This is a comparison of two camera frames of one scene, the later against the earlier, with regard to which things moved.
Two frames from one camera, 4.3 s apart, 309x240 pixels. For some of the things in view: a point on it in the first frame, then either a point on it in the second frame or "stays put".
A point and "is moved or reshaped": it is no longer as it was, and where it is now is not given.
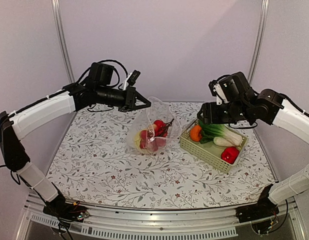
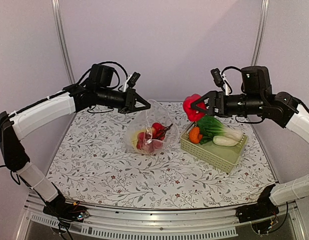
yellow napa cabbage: (137, 142) is moved or reshaped
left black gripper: (131, 94) stays put
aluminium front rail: (211, 222) stays put
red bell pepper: (230, 154) -> (194, 115)
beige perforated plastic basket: (210, 152) stays put
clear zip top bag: (156, 131) stays put
